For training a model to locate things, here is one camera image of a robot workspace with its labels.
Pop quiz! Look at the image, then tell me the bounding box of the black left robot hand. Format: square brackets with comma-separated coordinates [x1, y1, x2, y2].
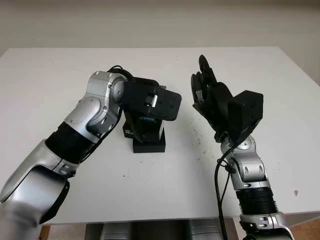
[124, 108, 149, 145]

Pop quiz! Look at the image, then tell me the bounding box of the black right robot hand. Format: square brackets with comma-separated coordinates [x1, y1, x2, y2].
[190, 54, 234, 143]

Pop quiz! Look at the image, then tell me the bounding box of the black box lid blue print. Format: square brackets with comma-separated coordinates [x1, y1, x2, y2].
[122, 111, 165, 146]

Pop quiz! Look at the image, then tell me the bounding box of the grey robot torso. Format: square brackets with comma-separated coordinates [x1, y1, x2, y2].
[85, 218, 238, 240]

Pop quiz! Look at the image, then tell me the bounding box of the black camera box base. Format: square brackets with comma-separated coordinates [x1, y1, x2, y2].
[132, 134, 167, 154]

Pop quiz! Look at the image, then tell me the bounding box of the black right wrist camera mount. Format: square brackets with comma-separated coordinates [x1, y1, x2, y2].
[227, 90, 265, 146]

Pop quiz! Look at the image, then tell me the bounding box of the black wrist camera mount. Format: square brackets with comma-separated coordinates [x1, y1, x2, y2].
[123, 76, 183, 123]
[227, 90, 265, 146]

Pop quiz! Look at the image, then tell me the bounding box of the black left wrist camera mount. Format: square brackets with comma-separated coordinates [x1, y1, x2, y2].
[123, 76, 183, 123]

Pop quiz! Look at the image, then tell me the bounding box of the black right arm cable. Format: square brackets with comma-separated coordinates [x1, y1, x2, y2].
[214, 142, 237, 240]

